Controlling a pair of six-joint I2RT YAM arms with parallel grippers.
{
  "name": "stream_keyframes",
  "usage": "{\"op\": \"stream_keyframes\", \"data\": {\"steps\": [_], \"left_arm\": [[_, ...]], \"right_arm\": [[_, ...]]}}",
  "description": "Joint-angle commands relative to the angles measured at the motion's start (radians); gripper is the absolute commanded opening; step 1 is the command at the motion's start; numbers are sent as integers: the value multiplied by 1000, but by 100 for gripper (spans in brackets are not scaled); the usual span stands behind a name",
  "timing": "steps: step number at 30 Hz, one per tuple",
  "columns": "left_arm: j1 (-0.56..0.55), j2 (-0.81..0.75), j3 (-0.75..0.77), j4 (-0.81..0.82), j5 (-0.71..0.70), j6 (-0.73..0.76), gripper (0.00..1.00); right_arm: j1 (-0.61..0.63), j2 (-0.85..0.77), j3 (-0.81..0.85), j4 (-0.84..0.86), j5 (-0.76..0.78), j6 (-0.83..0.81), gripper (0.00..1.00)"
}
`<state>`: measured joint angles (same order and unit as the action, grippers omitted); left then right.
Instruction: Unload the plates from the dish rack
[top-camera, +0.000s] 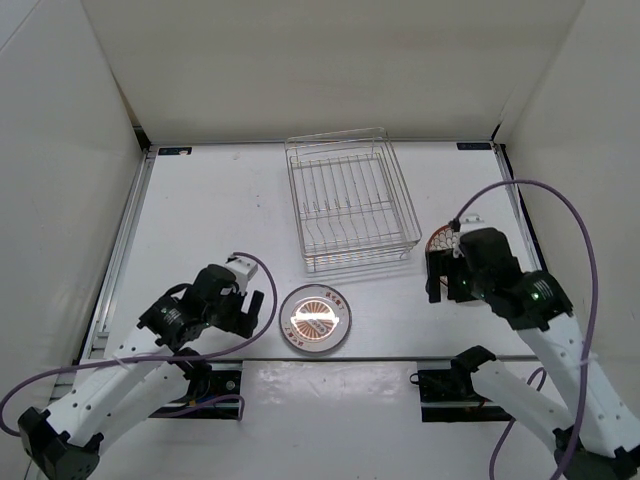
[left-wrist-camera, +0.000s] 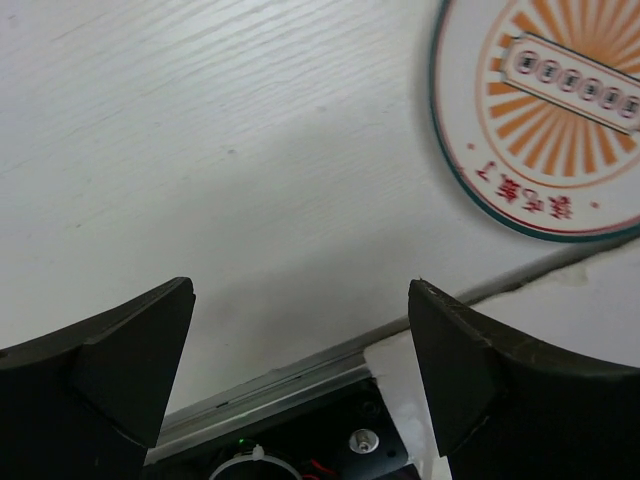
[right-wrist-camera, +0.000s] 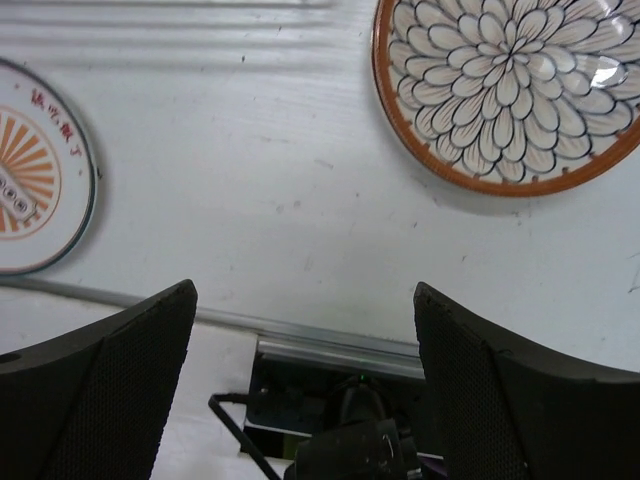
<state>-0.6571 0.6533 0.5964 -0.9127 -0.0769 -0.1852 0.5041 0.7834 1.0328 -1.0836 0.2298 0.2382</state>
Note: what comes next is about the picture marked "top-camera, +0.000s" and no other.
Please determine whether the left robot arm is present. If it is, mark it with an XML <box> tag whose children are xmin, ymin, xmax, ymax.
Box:
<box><xmin>18</xmin><ymin>256</ymin><xmax>264</xmax><ymax>479</ymax></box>

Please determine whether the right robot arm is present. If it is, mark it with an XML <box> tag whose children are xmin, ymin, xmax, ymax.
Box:
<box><xmin>425</xmin><ymin>228</ymin><xmax>639</xmax><ymax>479</ymax></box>

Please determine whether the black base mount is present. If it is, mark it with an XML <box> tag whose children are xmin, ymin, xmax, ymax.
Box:
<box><xmin>409</xmin><ymin>369</ymin><xmax>512</xmax><ymax>423</ymax></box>
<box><xmin>150</xmin><ymin>362</ymin><xmax>242</xmax><ymax>420</ymax></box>

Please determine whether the orange sunburst plate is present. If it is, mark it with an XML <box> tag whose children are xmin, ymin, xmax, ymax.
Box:
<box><xmin>278</xmin><ymin>283</ymin><xmax>353</xmax><ymax>356</ymax></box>

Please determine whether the left corner label sticker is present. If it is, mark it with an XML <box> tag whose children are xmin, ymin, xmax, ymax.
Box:
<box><xmin>157</xmin><ymin>147</ymin><xmax>192</xmax><ymax>156</ymax></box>

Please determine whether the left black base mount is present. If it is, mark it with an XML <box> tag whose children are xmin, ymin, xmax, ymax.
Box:
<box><xmin>150</xmin><ymin>362</ymin><xmax>242</xmax><ymax>420</ymax></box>

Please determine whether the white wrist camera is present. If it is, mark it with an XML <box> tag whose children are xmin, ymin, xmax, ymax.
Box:
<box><xmin>224</xmin><ymin>255</ymin><xmax>258</xmax><ymax>294</ymax></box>
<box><xmin>448</xmin><ymin>214</ymin><xmax>486</xmax><ymax>235</ymax></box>

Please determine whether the metal wire dish rack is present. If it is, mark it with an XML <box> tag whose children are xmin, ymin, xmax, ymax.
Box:
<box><xmin>285</xmin><ymin>127</ymin><xmax>422</xmax><ymax>273</ymax></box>

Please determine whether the corner label sticker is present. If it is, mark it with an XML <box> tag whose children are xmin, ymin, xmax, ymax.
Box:
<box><xmin>456</xmin><ymin>142</ymin><xmax>492</xmax><ymax>151</ymax></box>
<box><xmin>157</xmin><ymin>147</ymin><xmax>192</xmax><ymax>156</ymax></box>

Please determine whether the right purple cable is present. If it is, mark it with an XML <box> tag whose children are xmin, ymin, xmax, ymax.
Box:
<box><xmin>448</xmin><ymin>179</ymin><xmax>600</xmax><ymax>480</ymax></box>

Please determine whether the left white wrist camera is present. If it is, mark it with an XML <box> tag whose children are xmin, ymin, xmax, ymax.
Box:
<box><xmin>224</xmin><ymin>255</ymin><xmax>258</xmax><ymax>294</ymax></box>

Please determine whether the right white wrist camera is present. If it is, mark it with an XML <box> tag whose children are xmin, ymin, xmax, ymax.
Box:
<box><xmin>448</xmin><ymin>214</ymin><xmax>486</xmax><ymax>235</ymax></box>

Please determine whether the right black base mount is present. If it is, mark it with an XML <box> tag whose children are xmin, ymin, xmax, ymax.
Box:
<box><xmin>409</xmin><ymin>369</ymin><xmax>512</xmax><ymax>423</ymax></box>

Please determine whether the right corner label sticker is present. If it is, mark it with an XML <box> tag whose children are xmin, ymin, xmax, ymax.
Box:
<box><xmin>456</xmin><ymin>142</ymin><xmax>492</xmax><ymax>151</ymax></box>

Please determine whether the aluminium table edge rail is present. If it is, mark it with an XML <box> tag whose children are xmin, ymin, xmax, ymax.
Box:
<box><xmin>52</xmin><ymin>144</ymin><xmax>156</xmax><ymax>401</ymax></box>

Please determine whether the flower pattern plate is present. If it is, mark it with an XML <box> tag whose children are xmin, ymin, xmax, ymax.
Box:
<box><xmin>425</xmin><ymin>225</ymin><xmax>460</xmax><ymax>254</ymax></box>

